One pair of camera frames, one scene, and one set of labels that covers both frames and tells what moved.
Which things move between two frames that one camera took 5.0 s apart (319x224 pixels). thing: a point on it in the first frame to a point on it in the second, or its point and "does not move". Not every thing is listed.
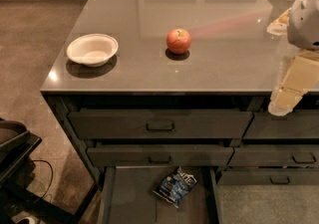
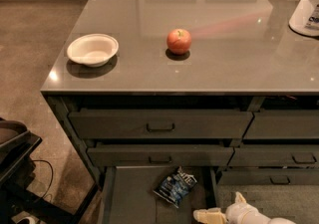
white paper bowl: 92,50 does not move
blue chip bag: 175,187 does not move
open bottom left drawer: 128,197 does not move
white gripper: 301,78 to 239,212
